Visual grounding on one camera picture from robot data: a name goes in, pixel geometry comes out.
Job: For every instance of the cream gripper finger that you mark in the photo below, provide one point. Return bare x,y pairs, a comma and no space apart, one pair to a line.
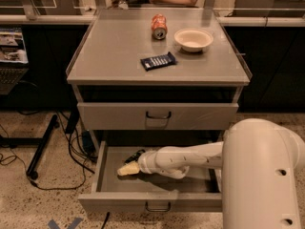
131,168

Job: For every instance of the green soda can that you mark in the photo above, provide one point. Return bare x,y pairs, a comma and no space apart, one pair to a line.
135,156

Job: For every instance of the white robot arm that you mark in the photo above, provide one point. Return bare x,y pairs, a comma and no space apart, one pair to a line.
257,159

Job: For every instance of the closed grey upper drawer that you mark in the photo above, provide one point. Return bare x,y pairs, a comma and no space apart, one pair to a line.
157,116

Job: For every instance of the open grey lower drawer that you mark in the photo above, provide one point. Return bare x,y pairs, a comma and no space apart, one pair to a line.
198,191

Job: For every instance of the grey drawer cabinet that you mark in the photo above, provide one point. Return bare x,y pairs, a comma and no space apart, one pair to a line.
107,69

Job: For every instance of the orange soda can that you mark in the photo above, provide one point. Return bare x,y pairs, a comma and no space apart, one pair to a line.
159,27

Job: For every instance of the blue tape cross marker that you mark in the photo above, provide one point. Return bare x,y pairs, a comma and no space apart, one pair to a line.
52,224

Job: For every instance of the black stand leg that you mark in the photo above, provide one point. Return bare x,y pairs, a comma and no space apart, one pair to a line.
31,171

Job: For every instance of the blue snack bar packet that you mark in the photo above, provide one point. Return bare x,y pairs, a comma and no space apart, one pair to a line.
156,62

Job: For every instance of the white paper bowl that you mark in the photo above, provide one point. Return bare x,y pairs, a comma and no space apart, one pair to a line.
193,40

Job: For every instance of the laptop with lit screen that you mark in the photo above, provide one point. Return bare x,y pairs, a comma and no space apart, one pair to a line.
14,61

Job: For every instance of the clear plastic water bottle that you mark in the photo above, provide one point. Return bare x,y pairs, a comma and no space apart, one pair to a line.
122,4

